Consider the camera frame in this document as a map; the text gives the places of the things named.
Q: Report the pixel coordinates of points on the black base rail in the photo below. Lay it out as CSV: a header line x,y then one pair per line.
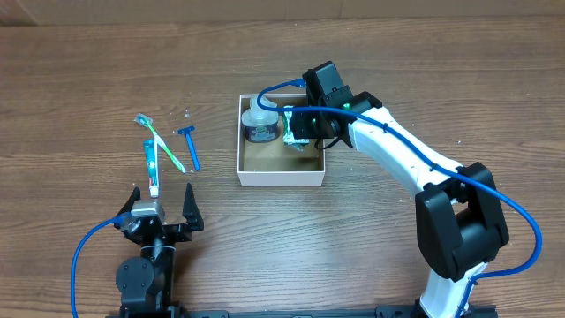
x,y
394,311

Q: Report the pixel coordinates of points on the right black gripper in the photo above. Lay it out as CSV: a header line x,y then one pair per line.
x,y
305,128

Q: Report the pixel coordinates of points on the green white toothbrush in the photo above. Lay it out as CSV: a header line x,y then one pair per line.
x,y
147,122

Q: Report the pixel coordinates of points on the green toothpaste tube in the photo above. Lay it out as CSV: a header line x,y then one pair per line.
x,y
150,149

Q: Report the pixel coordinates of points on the white open cardboard box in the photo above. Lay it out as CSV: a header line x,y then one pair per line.
x,y
276,164

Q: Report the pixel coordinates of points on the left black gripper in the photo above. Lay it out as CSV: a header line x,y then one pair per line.
x,y
191,213

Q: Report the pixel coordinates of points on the clear pump soap bottle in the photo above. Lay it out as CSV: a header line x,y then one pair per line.
x,y
260,126

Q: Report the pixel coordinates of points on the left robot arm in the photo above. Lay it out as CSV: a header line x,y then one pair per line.
x,y
146,281

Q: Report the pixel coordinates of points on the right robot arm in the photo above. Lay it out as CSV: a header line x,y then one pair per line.
x,y
460,229

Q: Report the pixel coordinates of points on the green white soap bar packet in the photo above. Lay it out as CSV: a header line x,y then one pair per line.
x,y
289,138

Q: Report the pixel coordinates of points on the blue disposable razor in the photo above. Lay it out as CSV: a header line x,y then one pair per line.
x,y
190,144

